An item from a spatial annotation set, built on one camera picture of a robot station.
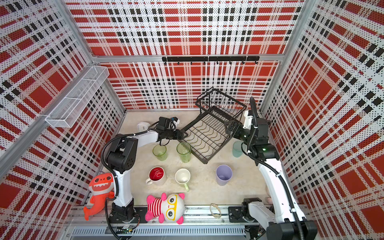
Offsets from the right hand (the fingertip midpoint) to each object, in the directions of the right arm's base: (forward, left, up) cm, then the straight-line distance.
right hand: (231, 126), depth 73 cm
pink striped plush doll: (-32, +29, -21) cm, 48 cm away
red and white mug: (-15, +41, -27) cm, 52 cm away
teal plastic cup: (-1, -6, -21) cm, 22 cm away
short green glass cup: (+1, +42, -27) cm, 50 cm away
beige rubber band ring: (-34, +8, -27) cm, 45 cm away
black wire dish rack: (+14, +10, -29) cm, 34 cm away
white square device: (+18, +56, -21) cm, 62 cm away
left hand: (+12, +27, -25) cm, 39 cm away
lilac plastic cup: (-15, +3, -22) cm, 27 cm away
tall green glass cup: (0, +26, -23) cm, 35 cm away
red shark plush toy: (-23, +67, -21) cm, 73 cm away
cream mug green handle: (-16, +26, -25) cm, 39 cm away
